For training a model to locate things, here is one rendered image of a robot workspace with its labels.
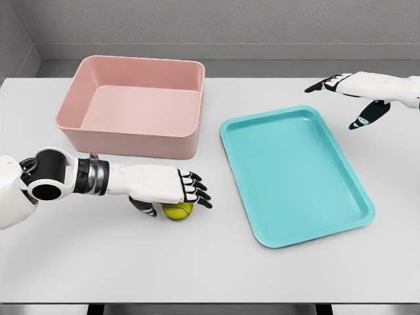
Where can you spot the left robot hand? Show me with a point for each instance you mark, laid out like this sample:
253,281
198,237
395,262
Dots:
157,183

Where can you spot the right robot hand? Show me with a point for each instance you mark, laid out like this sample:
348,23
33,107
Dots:
354,85

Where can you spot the yellow-green tennis ball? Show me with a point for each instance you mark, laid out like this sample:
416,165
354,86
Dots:
177,211

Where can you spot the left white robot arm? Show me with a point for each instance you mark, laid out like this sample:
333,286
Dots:
59,180

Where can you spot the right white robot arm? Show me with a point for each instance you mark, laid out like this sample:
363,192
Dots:
407,90

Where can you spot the pink rectangular basket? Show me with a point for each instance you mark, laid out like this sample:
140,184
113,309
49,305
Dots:
138,105

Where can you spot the blue rectangular tray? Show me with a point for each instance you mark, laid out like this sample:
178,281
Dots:
295,177

